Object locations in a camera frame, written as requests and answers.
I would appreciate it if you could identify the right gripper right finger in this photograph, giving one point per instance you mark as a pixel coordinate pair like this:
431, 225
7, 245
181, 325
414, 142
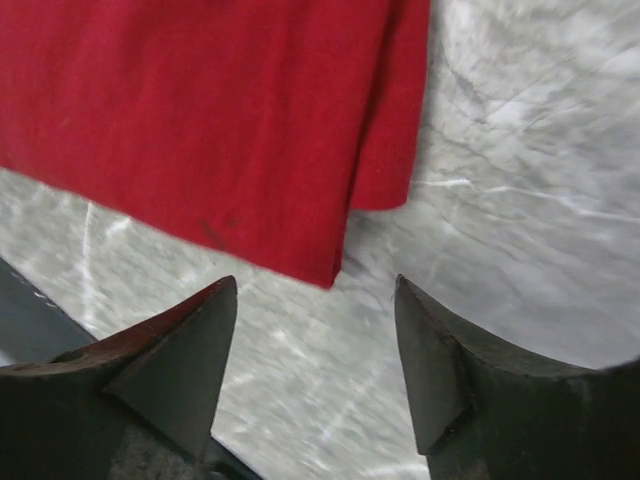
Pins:
484, 408

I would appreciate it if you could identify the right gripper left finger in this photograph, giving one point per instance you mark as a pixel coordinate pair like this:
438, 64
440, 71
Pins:
139, 404

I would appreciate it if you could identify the red t shirt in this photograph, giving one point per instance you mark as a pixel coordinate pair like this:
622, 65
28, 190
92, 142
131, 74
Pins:
249, 127

